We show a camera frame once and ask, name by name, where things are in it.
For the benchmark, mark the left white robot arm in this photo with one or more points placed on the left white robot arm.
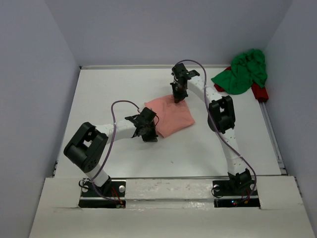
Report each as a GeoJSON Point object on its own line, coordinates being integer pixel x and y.
{"type": "Point", "coordinates": [87, 145]}

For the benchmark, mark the pink t shirt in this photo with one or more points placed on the pink t shirt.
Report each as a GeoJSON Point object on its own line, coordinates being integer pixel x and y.
{"type": "Point", "coordinates": [172, 117]}

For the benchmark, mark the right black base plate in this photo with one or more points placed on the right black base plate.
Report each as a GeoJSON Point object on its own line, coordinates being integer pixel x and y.
{"type": "Point", "coordinates": [225, 197]}

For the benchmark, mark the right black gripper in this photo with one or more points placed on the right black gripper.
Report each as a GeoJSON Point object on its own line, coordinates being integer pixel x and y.
{"type": "Point", "coordinates": [179, 97]}

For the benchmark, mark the green t shirt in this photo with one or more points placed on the green t shirt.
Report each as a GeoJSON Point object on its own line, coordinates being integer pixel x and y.
{"type": "Point", "coordinates": [246, 69]}

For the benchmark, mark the aluminium rail at right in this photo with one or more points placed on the aluminium rail at right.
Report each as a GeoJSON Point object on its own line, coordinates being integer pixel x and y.
{"type": "Point", "coordinates": [273, 140]}

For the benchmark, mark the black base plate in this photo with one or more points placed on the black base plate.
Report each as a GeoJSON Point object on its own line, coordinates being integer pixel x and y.
{"type": "Point", "coordinates": [225, 197]}
{"type": "Point", "coordinates": [113, 198]}

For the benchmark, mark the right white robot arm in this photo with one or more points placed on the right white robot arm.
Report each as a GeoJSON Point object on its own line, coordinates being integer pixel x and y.
{"type": "Point", "coordinates": [221, 120]}

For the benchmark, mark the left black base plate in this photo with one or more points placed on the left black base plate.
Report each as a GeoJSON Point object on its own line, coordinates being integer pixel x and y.
{"type": "Point", "coordinates": [113, 198]}

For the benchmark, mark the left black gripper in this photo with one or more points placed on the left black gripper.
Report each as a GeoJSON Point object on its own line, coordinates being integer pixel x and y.
{"type": "Point", "coordinates": [152, 137]}

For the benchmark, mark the red t shirt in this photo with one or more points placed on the red t shirt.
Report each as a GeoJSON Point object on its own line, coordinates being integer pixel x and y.
{"type": "Point", "coordinates": [259, 93]}

